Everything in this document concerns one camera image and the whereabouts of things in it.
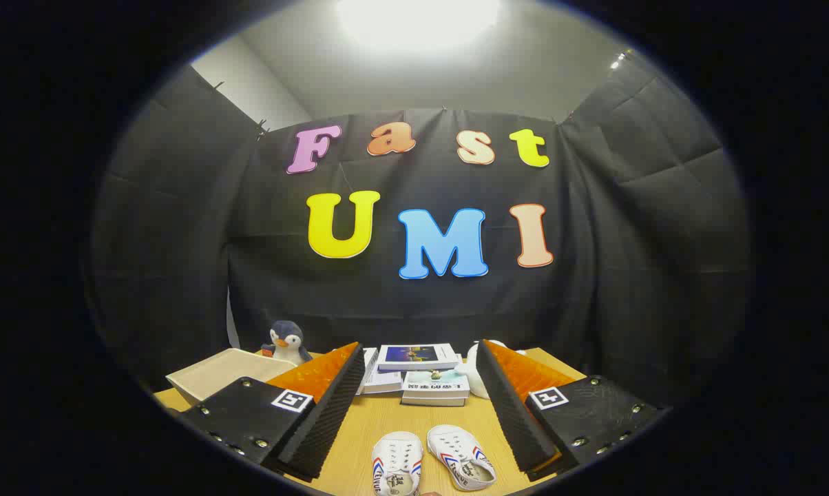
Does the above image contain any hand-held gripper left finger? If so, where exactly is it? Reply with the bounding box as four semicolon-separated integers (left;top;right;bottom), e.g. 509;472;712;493
177;341;367;482

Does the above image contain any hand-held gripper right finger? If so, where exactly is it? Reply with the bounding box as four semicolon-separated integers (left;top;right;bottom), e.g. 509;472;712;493
475;339;665;482

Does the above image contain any white striped canvas shoe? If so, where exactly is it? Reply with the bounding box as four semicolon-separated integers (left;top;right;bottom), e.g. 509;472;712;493
427;424;498;492
372;431;424;496

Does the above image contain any beige fabric storage box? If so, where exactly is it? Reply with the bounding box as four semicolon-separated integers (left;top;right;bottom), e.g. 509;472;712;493
165;348;298;407

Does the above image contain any white duck plush toy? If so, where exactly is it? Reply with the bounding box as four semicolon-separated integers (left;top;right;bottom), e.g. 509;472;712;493
456;339;527;401

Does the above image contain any portrait cover white book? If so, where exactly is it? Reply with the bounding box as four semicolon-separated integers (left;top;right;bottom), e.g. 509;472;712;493
356;347;381;395

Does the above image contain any teal cover thick book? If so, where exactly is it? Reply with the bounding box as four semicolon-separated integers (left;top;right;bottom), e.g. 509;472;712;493
401;371;471;399

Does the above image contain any grey penguin plush toy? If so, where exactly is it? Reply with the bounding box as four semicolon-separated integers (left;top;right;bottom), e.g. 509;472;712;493
260;320;313;367

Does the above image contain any blue cover white book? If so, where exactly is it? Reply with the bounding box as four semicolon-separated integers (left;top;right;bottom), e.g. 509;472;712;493
377;343;461;373

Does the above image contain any black backdrop cloth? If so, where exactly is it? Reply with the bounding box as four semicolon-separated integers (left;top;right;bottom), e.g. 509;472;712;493
87;59;756;407

